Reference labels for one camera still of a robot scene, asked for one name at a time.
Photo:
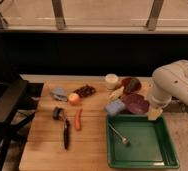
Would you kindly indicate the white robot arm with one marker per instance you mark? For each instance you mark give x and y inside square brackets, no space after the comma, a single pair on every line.
[168,81]

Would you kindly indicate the blue grey cloth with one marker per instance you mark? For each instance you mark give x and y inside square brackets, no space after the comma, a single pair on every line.
[59,94]

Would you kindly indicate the corn cob toy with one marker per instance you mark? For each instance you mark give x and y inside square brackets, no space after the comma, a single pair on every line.
[116,94]

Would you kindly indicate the dark red bowl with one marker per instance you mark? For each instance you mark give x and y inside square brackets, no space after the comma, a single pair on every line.
[131,84]

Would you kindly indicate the orange apple toy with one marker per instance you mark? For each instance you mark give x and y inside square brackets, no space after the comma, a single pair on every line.
[74,99]

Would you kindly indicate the blue sponge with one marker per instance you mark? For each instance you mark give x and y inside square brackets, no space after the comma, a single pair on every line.
[114,107]

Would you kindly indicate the black chair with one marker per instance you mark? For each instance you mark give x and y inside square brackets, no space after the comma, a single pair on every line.
[19,95]

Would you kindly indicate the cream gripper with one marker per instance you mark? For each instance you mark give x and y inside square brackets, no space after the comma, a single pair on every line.
[154,113]

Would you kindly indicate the bunch of dark grapes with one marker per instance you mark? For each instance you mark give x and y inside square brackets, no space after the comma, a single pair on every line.
[85,91]

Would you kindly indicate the white cup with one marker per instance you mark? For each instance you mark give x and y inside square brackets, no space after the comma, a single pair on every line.
[111,81]

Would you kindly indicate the orange carrot toy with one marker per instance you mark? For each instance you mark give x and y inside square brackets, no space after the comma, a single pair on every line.
[77,120]

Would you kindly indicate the green plastic tray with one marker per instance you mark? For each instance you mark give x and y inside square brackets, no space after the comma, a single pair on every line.
[150,145]

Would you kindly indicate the metal spoon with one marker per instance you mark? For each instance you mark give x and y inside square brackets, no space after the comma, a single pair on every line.
[124,140]

